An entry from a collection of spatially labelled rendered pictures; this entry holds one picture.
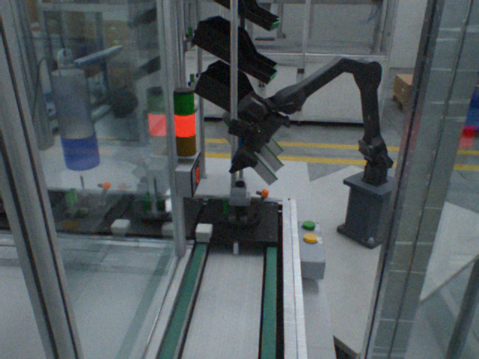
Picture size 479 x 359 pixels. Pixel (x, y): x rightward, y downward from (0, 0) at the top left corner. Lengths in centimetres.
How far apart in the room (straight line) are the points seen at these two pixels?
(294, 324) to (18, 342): 66
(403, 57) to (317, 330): 920
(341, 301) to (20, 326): 83
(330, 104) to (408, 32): 494
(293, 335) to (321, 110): 455
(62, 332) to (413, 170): 41
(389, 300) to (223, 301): 75
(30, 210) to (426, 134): 35
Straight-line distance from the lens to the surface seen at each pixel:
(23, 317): 123
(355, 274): 129
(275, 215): 131
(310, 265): 115
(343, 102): 534
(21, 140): 42
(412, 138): 30
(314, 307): 115
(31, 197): 44
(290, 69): 520
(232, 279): 113
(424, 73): 29
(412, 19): 998
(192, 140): 98
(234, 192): 122
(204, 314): 104
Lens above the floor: 163
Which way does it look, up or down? 25 degrees down
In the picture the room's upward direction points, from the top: straight up
